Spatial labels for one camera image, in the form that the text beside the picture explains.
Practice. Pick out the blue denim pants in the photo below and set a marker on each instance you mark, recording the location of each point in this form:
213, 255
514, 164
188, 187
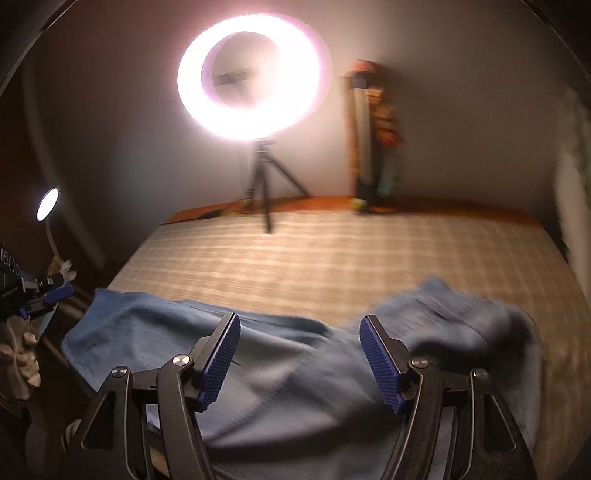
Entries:
286, 350

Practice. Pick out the black phone clamp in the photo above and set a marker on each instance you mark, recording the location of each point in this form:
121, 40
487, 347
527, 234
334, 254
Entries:
233, 78

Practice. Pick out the black tripod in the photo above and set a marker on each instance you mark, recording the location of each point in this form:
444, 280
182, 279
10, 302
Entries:
264, 184

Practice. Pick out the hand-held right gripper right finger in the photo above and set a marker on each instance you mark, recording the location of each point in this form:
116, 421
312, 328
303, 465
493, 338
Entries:
378, 360

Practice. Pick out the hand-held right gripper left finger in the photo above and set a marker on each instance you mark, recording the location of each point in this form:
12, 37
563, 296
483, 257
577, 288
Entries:
221, 360

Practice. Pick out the white crumpled cloth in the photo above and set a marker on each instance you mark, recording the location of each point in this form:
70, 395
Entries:
18, 360

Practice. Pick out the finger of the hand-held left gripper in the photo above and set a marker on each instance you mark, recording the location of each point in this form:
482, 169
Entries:
34, 305
57, 293

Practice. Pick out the white green patterned blanket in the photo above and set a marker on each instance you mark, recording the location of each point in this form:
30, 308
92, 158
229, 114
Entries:
572, 175

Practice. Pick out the white desk lamp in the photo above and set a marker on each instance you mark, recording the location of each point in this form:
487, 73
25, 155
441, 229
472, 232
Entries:
47, 204

